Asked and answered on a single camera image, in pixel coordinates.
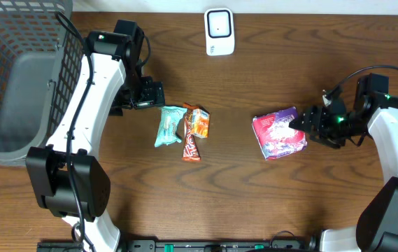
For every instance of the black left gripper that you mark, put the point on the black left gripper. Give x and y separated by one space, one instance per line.
152 94

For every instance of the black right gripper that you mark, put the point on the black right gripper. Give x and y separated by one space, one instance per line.
322 114

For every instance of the purple snack package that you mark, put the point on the purple snack package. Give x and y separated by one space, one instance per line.
274 135

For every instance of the teal snack wrapper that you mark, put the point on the teal snack wrapper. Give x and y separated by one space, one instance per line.
168 126

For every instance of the orange juice carton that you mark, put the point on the orange juice carton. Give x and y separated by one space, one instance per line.
199 123

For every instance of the orange chocolate bar wrapper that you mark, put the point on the orange chocolate bar wrapper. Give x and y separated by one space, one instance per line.
190 151

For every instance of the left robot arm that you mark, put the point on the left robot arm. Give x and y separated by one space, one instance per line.
65 174

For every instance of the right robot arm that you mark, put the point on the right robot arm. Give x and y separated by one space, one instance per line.
374 115

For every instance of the white barcode scanner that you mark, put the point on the white barcode scanner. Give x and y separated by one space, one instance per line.
219 31

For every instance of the grey plastic mesh basket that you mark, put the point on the grey plastic mesh basket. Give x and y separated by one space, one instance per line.
40 65

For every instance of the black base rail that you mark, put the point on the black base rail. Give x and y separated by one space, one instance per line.
150 245

